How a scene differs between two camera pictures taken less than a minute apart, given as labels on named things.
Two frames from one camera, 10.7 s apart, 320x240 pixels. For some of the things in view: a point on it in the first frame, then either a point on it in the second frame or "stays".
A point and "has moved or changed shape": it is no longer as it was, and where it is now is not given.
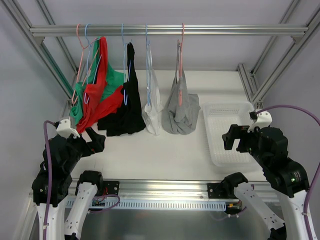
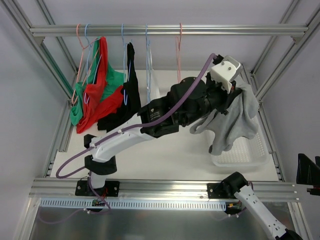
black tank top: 131,119 stays
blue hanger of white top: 148,47 stays
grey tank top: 181,110 has moved or changed shape
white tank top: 153,115 stays
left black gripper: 85,144 → 225,101
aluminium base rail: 201,189 stays
